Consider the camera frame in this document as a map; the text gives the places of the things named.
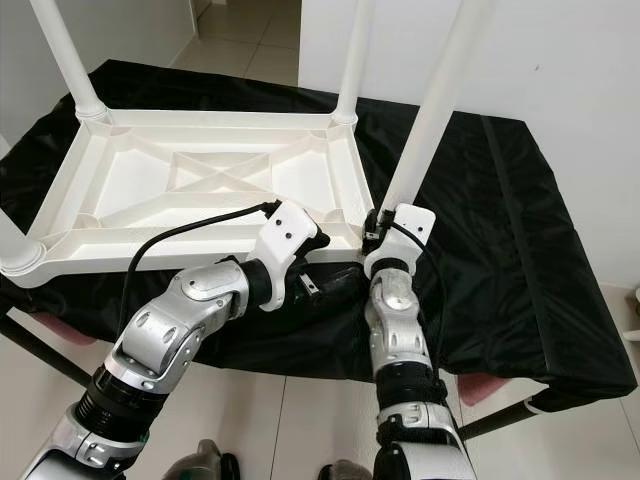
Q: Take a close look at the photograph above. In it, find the white plastic table leg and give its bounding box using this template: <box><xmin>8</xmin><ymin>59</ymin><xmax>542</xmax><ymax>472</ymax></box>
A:
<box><xmin>28</xmin><ymin>0</ymin><xmax>109</xmax><ymax>123</ymax></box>
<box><xmin>378</xmin><ymin>0</ymin><xmax>496</xmax><ymax>221</ymax></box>
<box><xmin>0</xmin><ymin>215</ymin><xmax>46</xmax><ymax>276</ymax></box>
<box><xmin>332</xmin><ymin>0</ymin><xmax>376</xmax><ymax>123</ymax></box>

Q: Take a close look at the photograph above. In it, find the white plastic table top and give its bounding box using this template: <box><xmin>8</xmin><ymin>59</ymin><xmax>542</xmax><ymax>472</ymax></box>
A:
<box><xmin>0</xmin><ymin>108</ymin><xmax>381</xmax><ymax>276</ymax></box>

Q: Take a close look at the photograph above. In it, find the black table cloth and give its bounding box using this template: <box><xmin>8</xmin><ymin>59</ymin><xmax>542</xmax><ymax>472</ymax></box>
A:
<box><xmin>0</xmin><ymin>58</ymin><xmax>640</xmax><ymax>411</ymax></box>

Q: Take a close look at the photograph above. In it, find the robot right leg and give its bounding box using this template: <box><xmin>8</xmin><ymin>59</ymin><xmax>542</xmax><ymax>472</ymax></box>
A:
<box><xmin>318</xmin><ymin>460</ymin><xmax>376</xmax><ymax>480</ymax></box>

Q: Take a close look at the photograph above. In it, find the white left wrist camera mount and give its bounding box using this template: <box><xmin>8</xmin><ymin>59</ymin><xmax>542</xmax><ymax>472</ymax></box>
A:
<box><xmin>253</xmin><ymin>200</ymin><xmax>326</xmax><ymax>311</ymax></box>

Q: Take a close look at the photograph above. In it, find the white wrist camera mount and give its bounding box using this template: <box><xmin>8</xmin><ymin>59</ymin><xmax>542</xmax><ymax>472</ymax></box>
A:
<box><xmin>363</xmin><ymin>203</ymin><xmax>436</xmax><ymax>279</ymax></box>
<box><xmin>253</xmin><ymin>200</ymin><xmax>326</xmax><ymax>311</ymax></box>

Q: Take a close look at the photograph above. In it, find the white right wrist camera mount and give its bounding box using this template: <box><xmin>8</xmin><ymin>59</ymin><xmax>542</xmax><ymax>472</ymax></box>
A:
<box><xmin>363</xmin><ymin>203</ymin><xmax>436</xmax><ymax>279</ymax></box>

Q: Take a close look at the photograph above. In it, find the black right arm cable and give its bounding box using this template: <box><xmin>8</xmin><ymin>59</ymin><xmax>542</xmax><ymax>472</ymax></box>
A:
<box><xmin>390</xmin><ymin>220</ymin><xmax>448</xmax><ymax>321</ymax></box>

